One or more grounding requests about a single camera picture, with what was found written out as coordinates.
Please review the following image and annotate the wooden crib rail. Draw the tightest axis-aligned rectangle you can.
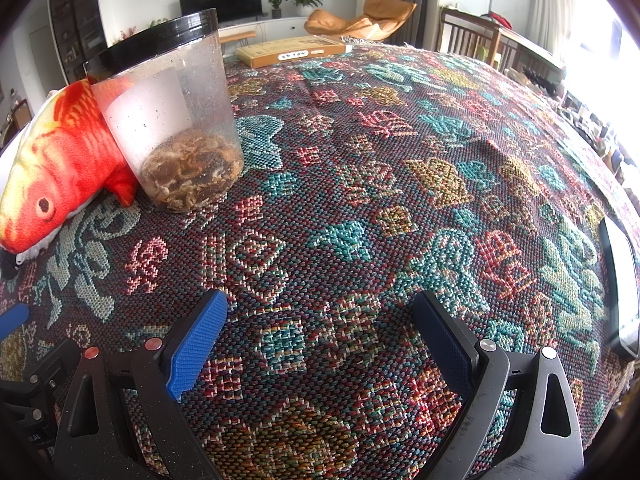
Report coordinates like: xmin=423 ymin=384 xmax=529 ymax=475
xmin=440 ymin=5 xmax=566 ymax=86

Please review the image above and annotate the clear jar with black lid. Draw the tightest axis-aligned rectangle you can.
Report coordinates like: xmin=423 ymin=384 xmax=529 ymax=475
xmin=82 ymin=7 xmax=246 ymax=213

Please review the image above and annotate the tall black display cabinet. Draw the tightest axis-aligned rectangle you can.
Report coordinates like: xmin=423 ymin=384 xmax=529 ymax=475
xmin=47 ymin=0 xmax=108 ymax=92

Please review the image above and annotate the cluttered side shelf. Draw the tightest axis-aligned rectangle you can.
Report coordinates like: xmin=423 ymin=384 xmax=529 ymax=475
xmin=520 ymin=55 xmax=632 ymax=181

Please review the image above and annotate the white television cabinet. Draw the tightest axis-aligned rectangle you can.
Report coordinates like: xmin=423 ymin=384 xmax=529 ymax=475
xmin=218 ymin=16 xmax=310 ymax=43

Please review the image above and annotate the grey curtain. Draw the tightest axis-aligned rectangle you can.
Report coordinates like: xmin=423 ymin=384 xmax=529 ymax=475
xmin=395 ymin=0 xmax=443 ymax=51

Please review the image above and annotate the black flat television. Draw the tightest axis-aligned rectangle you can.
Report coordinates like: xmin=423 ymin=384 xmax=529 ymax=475
xmin=179 ymin=0 xmax=263 ymax=23

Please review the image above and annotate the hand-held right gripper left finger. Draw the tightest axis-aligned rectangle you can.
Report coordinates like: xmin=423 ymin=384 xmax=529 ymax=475
xmin=52 ymin=289 xmax=229 ymax=480

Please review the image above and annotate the orange lounge chair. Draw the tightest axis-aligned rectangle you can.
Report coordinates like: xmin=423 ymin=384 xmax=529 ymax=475
xmin=304 ymin=0 xmax=417 ymax=43

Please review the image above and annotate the white sheer curtain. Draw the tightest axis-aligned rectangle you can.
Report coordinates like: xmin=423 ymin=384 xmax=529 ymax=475
xmin=527 ymin=0 xmax=601 ymax=68

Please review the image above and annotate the wooden bench with black legs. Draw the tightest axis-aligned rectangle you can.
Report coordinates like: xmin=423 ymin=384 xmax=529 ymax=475
xmin=218 ymin=29 xmax=257 ymax=54

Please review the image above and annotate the black framed smartphone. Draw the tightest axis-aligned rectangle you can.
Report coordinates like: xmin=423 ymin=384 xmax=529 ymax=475
xmin=597 ymin=215 xmax=640 ymax=361

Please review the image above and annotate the red yellow fish plush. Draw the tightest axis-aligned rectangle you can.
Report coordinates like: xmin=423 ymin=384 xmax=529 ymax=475
xmin=0 ymin=80 xmax=138 ymax=264

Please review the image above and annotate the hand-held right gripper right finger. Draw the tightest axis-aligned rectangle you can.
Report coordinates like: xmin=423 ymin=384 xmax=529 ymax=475
xmin=411 ymin=290 xmax=584 ymax=480

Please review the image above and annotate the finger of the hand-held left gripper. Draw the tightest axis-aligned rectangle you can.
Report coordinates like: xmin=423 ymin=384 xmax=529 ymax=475
xmin=0 ymin=304 xmax=31 ymax=333

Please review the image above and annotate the colourful printed blanket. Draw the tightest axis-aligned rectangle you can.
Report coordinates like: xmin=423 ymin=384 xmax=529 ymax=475
xmin=0 ymin=40 xmax=640 ymax=480

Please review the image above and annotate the flat yellow box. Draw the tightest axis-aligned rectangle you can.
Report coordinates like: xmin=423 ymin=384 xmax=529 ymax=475
xmin=235 ymin=35 xmax=352 ymax=70

